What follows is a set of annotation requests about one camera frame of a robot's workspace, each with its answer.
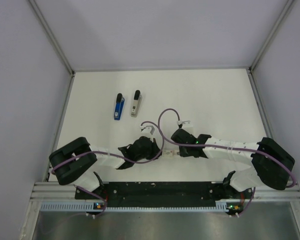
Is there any staple box with red dot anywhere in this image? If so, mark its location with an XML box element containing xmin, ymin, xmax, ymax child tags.
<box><xmin>162</xmin><ymin>149</ymin><xmax>180</xmax><ymax>158</ymax></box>

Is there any grey black stapler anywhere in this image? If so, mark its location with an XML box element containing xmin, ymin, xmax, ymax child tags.
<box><xmin>130</xmin><ymin>90</ymin><xmax>143</xmax><ymax>118</ymax></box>

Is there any blue stapler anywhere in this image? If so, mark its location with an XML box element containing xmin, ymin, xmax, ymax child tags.
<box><xmin>113</xmin><ymin>93</ymin><xmax>125</xmax><ymax>121</ymax></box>

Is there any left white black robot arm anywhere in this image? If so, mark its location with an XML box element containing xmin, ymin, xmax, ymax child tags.
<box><xmin>48</xmin><ymin>136</ymin><xmax>163</xmax><ymax>199</ymax></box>

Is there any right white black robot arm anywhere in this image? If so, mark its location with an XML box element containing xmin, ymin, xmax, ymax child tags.
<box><xmin>171</xmin><ymin>128</ymin><xmax>295</xmax><ymax>198</ymax></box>

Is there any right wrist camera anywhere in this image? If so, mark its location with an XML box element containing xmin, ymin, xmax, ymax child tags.
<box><xmin>177</xmin><ymin>120</ymin><xmax>194</xmax><ymax>135</ymax></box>

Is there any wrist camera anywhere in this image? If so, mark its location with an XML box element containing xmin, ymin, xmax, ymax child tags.
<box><xmin>177</xmin><ymin>120</ymin><xmax>194</xmax><ymax>135</ymax></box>
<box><xmin>140</xmin><ymin>125</ymin><xmax>155</xmax><ymax>139</ymax></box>

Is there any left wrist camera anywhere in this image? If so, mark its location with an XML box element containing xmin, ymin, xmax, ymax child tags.
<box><xmin>140</xmin><ymin>125</ymin><xmax>155</xmax><ymax>139</ymax></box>

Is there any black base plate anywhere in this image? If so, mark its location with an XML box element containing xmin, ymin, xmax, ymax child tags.
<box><xmin>74</xmin><ymin>181</ymin><xmax>243</xmax><ymax>208</ymax></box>

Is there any grey slotted cable duct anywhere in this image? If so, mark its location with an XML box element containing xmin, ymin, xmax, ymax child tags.
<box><xmin>40</xmin><ymin>201</ymin><xmax>239</xmax><ymax>213</ymax></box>

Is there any aluminium frame rail front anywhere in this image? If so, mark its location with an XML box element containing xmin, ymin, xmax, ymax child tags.
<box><xmin>29</xmin><ymin>181</ymin><xmax>78</xmax><ymax>201</ymax></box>

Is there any right aluminium corner post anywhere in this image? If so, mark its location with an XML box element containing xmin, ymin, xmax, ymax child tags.
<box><xmin>248</xmin><ymin>0</ymin><xmax>297</xmax><ymax>74</ymax></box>

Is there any aluminium corner post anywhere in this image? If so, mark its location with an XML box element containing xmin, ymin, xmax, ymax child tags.
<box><xmin>27</xmin><ymin>0</ymin><xmax>75</xmax><ymax>76</ymax></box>
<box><xmin>248</xmin><ymin>0</ymin><xmax>297</xmax><ymax>74</ymax></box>

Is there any left aluminium corner post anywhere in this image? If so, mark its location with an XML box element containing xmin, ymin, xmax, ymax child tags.
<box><xmin>27</xmin><ymin>0</ymin><xmax>75</xmax><ymax>76</ymax></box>

